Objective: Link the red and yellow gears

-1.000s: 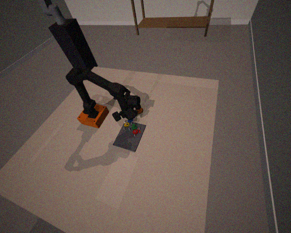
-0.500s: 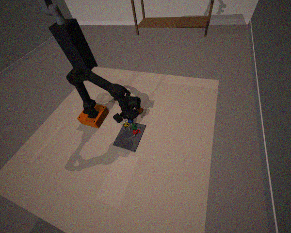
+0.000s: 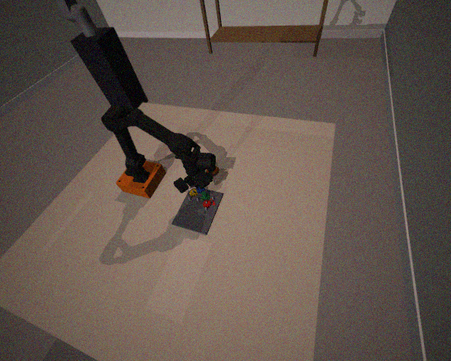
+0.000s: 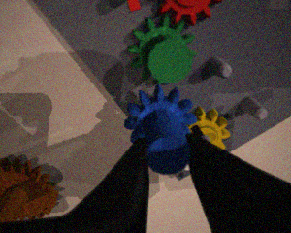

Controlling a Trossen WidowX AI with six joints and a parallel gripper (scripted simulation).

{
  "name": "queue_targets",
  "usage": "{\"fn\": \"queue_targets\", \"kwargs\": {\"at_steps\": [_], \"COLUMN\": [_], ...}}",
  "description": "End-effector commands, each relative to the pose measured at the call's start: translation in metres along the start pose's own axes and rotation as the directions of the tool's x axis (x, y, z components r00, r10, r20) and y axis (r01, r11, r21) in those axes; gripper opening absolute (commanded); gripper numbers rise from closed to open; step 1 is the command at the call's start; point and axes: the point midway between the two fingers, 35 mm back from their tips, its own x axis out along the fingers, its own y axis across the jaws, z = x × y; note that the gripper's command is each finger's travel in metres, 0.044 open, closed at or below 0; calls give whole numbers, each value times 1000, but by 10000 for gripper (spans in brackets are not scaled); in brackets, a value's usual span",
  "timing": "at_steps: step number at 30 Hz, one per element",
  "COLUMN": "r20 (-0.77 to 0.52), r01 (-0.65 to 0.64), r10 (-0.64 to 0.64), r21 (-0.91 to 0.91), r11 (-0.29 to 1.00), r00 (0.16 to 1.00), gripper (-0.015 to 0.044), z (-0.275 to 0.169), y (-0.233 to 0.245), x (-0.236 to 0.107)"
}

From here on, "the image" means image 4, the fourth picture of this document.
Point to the orange gear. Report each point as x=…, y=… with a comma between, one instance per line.
x=24, y=191

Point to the yellow gear with black stripe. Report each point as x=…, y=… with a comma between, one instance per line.
x=210, y=126

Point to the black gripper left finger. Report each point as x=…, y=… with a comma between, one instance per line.
x=118, y=204

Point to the blue gear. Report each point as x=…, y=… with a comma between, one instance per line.
x=162, y=121

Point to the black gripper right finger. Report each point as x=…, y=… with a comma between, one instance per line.
x=236, y=196

